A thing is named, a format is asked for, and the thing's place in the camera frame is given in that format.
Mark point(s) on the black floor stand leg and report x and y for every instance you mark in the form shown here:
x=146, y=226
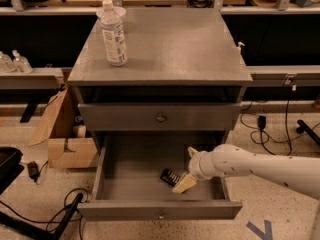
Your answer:
x=62, y=218

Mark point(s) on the black power adapter left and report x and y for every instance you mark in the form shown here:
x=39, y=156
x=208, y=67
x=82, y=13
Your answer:
x=33, y=170

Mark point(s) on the small white pump bottle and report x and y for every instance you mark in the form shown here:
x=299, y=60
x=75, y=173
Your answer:
x=240, y=47

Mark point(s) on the black chair base leg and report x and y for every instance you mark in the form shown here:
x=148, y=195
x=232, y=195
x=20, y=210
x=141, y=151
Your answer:
x=304, y=128

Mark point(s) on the brown cardboard box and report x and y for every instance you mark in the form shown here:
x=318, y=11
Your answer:
x=65, y=150

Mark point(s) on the grey wooden drawer cabinet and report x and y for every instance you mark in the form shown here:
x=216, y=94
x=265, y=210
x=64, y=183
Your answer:
x=176, y=56

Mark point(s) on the clear sanitizer pump bottle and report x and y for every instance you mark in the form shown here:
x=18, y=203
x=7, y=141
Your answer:
x=21, y=63

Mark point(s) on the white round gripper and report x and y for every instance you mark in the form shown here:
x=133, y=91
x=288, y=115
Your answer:
x=196, y=166

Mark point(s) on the black bin at left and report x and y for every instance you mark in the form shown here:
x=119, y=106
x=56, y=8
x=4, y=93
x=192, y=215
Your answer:
x=10, y=166

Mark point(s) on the black power adapter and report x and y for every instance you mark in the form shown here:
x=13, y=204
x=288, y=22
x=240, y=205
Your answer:
x=33, y=170
x=261, y=122

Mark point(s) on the open grey middle drawer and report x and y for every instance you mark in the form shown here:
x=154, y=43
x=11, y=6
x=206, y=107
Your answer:
x=127, y=185

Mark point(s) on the dark rxbar chocolate bar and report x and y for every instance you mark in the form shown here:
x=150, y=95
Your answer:
x=169, y=177

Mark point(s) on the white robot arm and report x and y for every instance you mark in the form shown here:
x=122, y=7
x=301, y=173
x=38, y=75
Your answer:
x=300, y=174

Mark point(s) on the black power adapter right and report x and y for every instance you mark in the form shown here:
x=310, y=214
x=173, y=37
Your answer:
x=261, y=122

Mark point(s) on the closed grey top drawer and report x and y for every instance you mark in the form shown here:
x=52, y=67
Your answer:
x=105, y=117

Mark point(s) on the clear plastic water bottle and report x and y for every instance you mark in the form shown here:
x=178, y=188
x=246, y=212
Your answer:
x=113, y=34

